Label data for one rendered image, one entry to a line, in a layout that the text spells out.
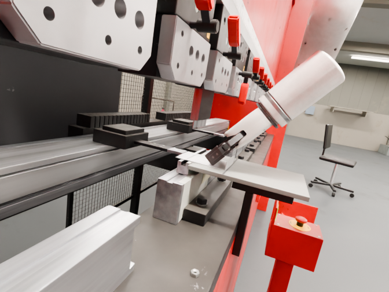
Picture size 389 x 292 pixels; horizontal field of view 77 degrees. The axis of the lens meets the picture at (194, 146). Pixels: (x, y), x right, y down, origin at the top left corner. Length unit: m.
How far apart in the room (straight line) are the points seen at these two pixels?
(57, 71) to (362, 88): 12.62
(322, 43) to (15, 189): 0.69
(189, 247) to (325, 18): 0.51
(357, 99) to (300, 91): 12.42
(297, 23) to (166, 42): 2.57
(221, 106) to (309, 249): 2.14
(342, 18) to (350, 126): 12.38
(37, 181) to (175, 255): 0.31
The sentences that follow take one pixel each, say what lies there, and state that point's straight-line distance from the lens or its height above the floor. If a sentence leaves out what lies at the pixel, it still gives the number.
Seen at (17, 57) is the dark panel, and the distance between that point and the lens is 0.85.
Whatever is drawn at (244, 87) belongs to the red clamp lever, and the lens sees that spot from 0.76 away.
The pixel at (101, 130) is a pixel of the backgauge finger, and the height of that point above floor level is 1.02.
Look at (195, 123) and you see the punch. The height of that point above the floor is 1.09.
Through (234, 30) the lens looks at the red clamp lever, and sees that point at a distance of 0.53.
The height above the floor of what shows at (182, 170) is 0.98.
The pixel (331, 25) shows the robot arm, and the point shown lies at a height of 1.33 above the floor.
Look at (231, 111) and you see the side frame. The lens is 2.81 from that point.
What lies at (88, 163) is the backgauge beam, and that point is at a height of 0.95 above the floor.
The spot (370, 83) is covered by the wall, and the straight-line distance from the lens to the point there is 13.13.
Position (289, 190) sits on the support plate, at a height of 1.00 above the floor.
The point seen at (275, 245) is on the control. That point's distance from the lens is 0.94.
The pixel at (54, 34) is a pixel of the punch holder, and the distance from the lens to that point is 0.20.
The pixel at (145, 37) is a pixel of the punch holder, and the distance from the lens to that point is 0.28.
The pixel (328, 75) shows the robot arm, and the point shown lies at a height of 1.24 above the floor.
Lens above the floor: 1.16
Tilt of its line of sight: 12 degrees down
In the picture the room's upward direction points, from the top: 9 degrees clockwise
